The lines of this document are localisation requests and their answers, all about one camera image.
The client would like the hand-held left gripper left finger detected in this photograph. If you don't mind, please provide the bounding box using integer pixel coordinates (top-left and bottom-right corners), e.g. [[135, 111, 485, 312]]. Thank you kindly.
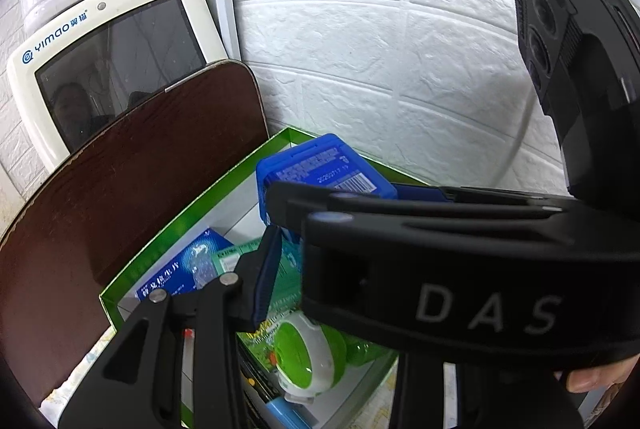
[[57, 225, 284, 429]]

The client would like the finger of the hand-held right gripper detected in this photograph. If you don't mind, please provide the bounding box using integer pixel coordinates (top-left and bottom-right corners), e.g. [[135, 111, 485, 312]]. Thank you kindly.
[[265, 182, 576, 230], [392, 183, 571, 202]]

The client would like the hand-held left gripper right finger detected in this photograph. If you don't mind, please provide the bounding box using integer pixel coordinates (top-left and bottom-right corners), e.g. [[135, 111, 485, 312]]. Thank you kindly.
[[395, 351, 586, 429]]

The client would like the small green box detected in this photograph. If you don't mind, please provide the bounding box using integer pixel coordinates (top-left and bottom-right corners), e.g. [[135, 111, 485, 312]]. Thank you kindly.
[[212, 241, 303, 310]]

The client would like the blue plastic cube container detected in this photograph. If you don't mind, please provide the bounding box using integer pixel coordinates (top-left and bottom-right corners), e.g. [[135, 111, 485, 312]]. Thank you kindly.
[[256, 133, 399, 230]]

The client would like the blue medicine box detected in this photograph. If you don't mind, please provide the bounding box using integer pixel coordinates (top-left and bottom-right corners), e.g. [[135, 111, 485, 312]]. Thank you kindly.
[[135, 228, 236, 305]]

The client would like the green cardboard box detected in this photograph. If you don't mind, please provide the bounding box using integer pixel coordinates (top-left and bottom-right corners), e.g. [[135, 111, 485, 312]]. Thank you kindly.
[[99, 126, 433, 429]]

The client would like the green plastic canister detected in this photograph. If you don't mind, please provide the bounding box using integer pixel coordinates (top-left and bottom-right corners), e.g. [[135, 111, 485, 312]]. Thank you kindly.
[[272, 310, 398, 407]]

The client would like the person's right hand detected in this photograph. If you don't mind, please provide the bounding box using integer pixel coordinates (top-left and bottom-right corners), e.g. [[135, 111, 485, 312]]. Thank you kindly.
[[555, 353, 638, 394]]

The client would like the brown wooden headboard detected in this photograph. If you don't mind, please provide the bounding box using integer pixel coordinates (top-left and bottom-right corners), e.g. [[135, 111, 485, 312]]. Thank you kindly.
[[0, 58, 271, 410]]

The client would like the giraffe printed blanket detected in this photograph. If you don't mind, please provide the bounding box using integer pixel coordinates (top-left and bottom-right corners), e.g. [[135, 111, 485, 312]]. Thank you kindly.
[[39, 326, 621, 429]]

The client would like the white Yimao monitor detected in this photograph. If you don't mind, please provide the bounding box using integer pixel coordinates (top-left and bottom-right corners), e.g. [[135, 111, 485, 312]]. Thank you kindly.
[[6, 0, 242, 171]]

